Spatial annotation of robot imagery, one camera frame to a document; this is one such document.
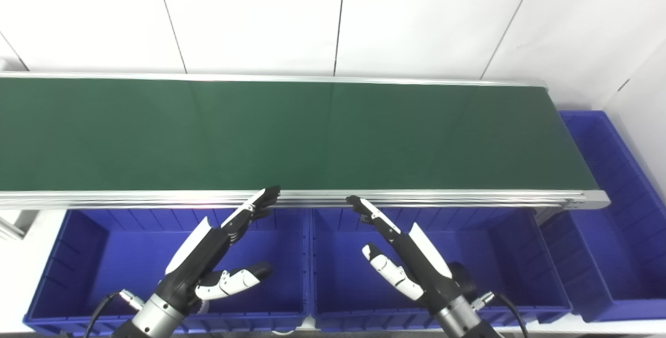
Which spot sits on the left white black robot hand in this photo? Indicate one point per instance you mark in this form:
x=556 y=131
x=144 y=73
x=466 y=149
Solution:
x=195 y=255

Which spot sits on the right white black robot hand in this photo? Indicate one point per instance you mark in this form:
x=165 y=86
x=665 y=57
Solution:
x=424 y=260

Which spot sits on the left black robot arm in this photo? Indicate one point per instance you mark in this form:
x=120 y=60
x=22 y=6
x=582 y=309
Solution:
x=156 y=320

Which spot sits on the green conveyor belt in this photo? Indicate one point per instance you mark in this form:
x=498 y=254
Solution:
x=416 y=198
x=312 y=135

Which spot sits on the blue plastic bin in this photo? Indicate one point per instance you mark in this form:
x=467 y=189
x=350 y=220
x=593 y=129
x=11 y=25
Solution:
x=494 y=255
x=104 y=255
x=624 y=255

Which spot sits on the aluminium conveyor leg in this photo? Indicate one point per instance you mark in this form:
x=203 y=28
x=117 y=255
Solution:
x=21 y=221

